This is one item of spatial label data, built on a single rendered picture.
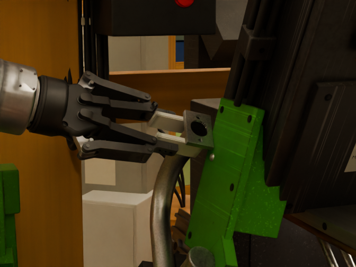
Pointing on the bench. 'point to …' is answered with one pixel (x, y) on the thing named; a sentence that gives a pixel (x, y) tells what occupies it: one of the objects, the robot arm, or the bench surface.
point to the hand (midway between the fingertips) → (176, 134)
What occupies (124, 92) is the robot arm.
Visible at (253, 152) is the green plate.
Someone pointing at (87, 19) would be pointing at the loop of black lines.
